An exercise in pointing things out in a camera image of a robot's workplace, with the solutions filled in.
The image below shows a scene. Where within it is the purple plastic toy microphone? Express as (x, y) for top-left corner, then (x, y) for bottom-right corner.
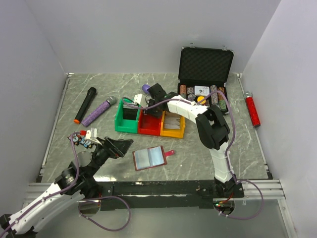
(142, 84), (150, 95)

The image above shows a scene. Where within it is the blue owl card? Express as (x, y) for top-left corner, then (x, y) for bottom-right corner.
(79, 136), (94, 149)

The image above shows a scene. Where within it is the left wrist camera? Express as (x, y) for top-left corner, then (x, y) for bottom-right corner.
(79, 127), (101, 144)

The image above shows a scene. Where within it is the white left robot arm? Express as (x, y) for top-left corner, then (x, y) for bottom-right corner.
(0, 137), (133, 238)

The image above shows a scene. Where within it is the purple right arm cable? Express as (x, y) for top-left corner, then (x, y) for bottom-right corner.
(121, 90), (237, 184)

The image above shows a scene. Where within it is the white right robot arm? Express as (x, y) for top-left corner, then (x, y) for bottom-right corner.
(147, 83), (236, 197)

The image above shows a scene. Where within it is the black toy microphone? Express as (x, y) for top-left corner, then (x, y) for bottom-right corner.
(74, 87), (97, 124)

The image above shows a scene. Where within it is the yellow plastic card bin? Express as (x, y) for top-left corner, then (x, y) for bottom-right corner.
(160, 112), (186, 138)

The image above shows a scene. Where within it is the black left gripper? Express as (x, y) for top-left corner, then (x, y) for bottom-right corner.
(88, 135), (133, 177)

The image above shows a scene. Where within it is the purple glitter toy microphone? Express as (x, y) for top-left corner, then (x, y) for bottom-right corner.
(81, 96), (117, 127)

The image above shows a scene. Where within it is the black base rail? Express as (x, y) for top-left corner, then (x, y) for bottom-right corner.
(85, 180), (244, 211)

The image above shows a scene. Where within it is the white playing card deck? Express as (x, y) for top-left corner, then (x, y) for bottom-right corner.
(194, 85), (211, 96)

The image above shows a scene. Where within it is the red leather card holder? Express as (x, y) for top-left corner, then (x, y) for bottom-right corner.
(132, 146), (175, 171)

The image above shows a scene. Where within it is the red owl card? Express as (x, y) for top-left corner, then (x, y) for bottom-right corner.
(68, 134), (82, 145)

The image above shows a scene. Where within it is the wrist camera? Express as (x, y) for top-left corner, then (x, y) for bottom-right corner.
(133, 94), (147, 108)
(79, 127), (101, 144)

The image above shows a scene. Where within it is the green plastic card bin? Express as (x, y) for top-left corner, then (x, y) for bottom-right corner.
(114, 99), (140, 134)

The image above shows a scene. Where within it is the black poker chip case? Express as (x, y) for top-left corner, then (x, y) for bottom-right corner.
(177, 47), (234, 101)

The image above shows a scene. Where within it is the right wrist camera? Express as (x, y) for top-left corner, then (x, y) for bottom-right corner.
(133, 94), (147, 108)

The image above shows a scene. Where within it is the yellow poker dealer chip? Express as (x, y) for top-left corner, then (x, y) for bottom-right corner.
(197, 96), (206, 104)

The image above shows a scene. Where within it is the red plastic card bin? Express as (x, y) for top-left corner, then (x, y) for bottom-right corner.
(137, 111), (162, 136)

